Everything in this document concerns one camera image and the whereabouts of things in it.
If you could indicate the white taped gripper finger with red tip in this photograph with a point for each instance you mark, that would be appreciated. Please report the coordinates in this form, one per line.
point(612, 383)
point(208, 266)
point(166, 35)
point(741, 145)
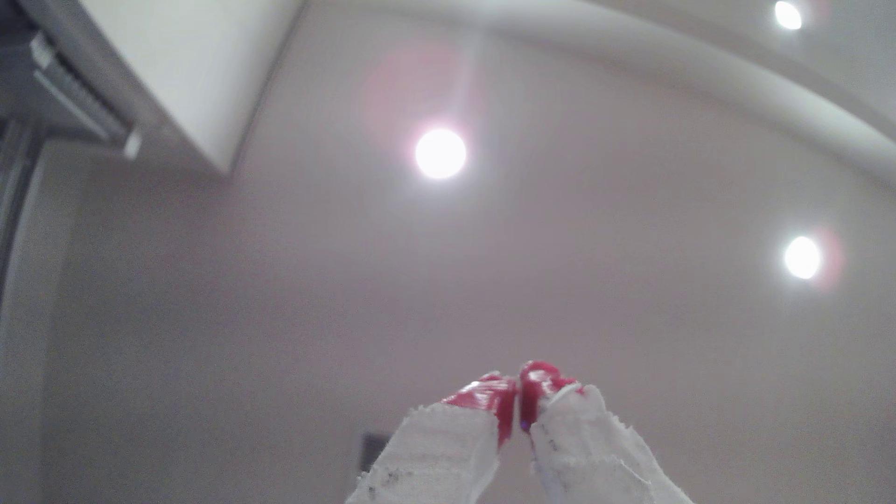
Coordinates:
point(588, 448)
point(441, 448)

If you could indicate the round ceiling light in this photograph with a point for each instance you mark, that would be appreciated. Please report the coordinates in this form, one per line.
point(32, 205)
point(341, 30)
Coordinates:
point(788, 15)
point(440, 154)
point(802, 257)

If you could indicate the white air conditioner unit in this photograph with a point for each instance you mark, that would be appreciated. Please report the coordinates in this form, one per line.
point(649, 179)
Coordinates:
point(189, 63)

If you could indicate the dark rectangular wall plate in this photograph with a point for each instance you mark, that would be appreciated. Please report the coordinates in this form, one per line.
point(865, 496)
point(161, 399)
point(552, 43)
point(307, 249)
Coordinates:
point(372, 451)

